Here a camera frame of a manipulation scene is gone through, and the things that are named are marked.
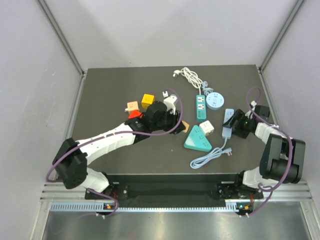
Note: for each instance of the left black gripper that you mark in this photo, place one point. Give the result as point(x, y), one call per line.
point(175, 119)

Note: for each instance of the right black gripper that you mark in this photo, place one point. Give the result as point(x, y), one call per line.
point(239, 115)

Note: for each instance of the white cube plug adapter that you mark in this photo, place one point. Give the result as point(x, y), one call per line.
point(206, 128)

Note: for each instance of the orange plug adapter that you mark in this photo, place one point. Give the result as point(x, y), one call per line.
point(186, 126)

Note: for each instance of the yellow cube plug adapter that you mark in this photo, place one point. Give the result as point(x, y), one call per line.
point(147, 100)

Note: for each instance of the round light blue socket base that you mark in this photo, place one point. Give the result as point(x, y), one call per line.
point(214, 101)

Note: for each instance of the red cube plug adapter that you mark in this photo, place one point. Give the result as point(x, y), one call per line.
point(135, 114)

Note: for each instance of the peach cube plug adapter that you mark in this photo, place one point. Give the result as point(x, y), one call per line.
point(132, 106)

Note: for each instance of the teal triangular power strip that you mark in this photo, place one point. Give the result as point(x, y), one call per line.
point(196, 140)

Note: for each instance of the teal rectangular power strip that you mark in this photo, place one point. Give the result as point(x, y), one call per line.
point(200, 107)

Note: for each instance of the light blue power strip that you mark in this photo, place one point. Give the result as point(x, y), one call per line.
point(227, 131)

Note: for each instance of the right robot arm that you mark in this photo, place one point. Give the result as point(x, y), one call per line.
point(275, 157)

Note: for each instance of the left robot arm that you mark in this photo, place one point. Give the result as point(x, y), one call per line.
point(73, 157)

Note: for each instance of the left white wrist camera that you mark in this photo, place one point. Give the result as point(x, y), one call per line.
point(170, 101)

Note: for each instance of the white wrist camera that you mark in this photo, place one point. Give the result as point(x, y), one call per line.
point(170, 101)
point(253, 104)

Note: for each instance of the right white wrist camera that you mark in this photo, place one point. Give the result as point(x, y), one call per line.
point(253, 104)

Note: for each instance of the right aluminium frame post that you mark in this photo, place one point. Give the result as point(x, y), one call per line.
point(293, 13)

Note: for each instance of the aluminium frame post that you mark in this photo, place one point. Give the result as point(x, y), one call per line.
point(293, 13)
point(60, 35)

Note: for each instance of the front aluminium frame rail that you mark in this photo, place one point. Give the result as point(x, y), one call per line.
point(285, 193)

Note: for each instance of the white slotted cable duct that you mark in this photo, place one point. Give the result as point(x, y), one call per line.
point(103, 207)

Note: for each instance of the left aluminium frame post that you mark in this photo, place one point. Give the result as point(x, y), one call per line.
point(60, 35)

